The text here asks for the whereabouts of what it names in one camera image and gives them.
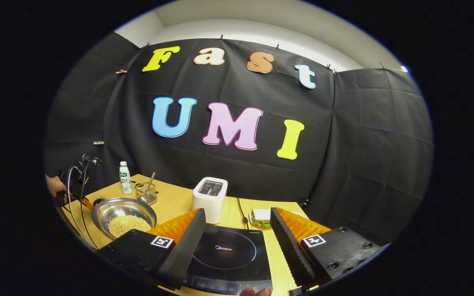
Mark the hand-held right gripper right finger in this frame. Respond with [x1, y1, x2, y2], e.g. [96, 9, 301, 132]
[270, 207, 386, 292]

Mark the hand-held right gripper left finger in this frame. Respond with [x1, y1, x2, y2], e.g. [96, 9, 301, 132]
[97, 208, 207, 291]

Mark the stainless steel pot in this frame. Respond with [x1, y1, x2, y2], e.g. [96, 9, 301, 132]
[92, 197, 157, 240]

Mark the black induction cooktop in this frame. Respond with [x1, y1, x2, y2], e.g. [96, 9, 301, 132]
[181, 224, 274, 296]

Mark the pile of soybeans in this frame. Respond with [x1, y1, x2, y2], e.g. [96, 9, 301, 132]
[108, 215, 152, 238]

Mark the sandwich with lettuce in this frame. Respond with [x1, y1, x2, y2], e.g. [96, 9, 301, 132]
[250, 208, 272, 229]

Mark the white plastic bottle green label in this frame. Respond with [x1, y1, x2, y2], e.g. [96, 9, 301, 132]
[119, 161, 133, 195]

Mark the small white plate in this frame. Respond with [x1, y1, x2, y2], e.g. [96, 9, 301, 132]
[249, 212, 274, 229]

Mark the white toaster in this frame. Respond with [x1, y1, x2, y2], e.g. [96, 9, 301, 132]
[192, 177, 228, 224]

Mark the black backdrop cloth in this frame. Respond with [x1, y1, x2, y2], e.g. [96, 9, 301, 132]
[43, 32, 434, 247]

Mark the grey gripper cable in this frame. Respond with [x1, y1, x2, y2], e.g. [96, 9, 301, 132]
[66, 164, 99, 250]

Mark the black power cable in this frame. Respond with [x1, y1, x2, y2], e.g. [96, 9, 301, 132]
[236, 197, 250, 230]

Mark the wire mesh basket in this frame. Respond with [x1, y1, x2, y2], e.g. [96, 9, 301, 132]
[135, 183, 158, 205]

